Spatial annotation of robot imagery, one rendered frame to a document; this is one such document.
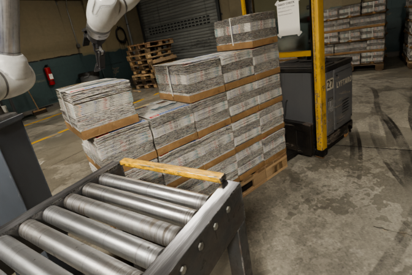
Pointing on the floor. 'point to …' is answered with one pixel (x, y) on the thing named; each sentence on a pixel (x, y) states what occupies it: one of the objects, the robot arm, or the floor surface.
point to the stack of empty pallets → (147, 79)
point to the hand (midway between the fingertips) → (91, 56)
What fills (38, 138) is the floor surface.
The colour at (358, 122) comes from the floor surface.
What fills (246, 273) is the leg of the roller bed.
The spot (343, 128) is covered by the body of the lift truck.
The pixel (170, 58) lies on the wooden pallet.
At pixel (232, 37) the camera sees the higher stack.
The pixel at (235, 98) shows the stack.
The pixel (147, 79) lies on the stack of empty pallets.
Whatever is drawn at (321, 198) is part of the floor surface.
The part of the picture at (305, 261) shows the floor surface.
